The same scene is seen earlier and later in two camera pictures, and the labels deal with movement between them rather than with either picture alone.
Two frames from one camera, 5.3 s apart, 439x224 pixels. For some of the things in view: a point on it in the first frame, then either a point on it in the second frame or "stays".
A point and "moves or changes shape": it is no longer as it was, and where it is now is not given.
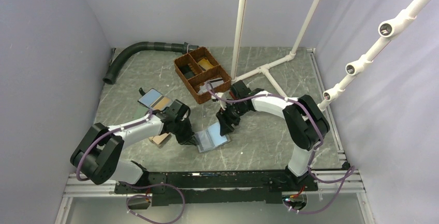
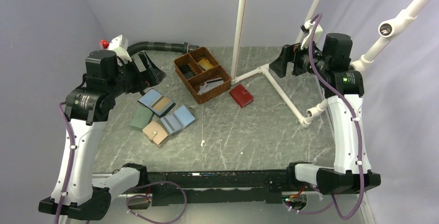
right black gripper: [225, 121] -> [280, 65]
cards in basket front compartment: [204, 89] stays
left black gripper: [181, 138] -> [152, 75]
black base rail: [215, 188] stays
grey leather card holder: [210, 138] moves or changes shape
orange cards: [205, 64] stays
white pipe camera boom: [387, 29] stays
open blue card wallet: [154, 100] stays
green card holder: [140, 112] stays
